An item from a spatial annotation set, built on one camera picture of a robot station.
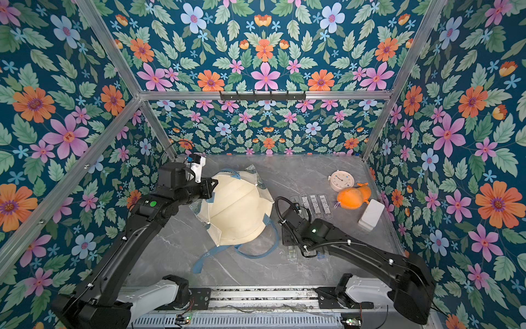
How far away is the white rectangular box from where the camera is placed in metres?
0.91

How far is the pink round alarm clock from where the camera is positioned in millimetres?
1055

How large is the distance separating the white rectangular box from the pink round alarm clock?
0.15m

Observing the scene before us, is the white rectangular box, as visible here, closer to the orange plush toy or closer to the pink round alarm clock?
the orange plush toy

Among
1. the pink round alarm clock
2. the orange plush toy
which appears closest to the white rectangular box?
the orange plush toy
